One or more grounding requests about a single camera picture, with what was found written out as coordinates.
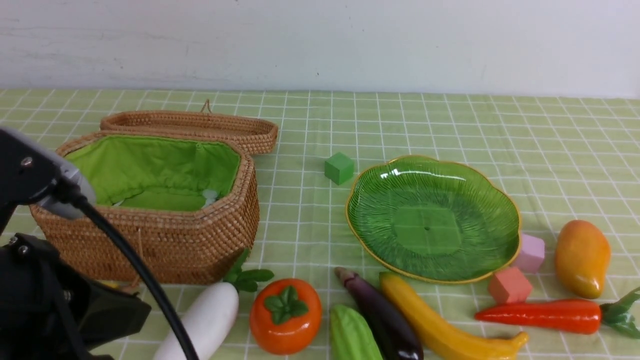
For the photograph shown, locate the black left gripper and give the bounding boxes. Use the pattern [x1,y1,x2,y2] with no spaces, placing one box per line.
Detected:
[0,233,151,360]

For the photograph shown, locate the white toy radish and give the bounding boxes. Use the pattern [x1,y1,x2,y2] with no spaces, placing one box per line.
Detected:
[181,248,274,360]

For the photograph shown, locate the orange toy persimmon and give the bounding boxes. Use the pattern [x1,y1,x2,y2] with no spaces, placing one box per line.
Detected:
[249,278,323,356]

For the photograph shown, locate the green toy bitter gourd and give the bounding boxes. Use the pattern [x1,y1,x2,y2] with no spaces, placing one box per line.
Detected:
[329,304,383,360]

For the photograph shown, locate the purple toy eggplant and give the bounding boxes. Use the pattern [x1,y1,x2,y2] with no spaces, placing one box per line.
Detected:
[334,266,425,360]

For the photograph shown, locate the yellow toy banana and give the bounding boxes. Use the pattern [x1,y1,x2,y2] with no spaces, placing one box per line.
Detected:
[378,272,530,360]

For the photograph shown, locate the orange toy carrot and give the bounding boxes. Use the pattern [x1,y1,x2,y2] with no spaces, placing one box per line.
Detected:
[474,288,640,340]

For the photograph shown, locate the yellow foam cube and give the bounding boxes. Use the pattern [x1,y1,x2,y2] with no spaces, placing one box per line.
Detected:
[98,280,125,291]

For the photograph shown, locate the woven rattan basket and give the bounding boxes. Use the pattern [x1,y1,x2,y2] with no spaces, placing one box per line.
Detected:
[56,130,260,285]

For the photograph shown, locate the green fabric basket liner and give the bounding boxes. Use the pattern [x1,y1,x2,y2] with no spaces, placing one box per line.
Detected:
[66,135,242,212]

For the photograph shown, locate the woven rattan basket lid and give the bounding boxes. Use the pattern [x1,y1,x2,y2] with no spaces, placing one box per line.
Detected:
[100,100,279,155]

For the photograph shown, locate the green foam cube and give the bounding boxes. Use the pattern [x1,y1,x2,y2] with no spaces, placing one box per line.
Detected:
[324,152,355,186]

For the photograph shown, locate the green glass leaf plate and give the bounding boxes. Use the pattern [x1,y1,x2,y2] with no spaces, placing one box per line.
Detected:
[345,155,522,284]

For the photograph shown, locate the salmon foam cube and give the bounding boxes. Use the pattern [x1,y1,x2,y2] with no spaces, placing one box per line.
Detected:
[487,267,533,305]

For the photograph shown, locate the pink foam cube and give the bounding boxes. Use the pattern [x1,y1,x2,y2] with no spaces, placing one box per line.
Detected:
[513,233,546,274]

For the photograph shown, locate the yellow orange toy mango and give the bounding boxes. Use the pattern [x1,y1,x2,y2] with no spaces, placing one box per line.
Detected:
[554,219,611,300]

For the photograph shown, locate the black camera cable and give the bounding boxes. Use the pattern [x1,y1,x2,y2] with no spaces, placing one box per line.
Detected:
[60,185,201,360]

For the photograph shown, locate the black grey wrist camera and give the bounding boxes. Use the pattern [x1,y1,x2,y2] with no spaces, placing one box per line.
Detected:
[0,126,97,232]

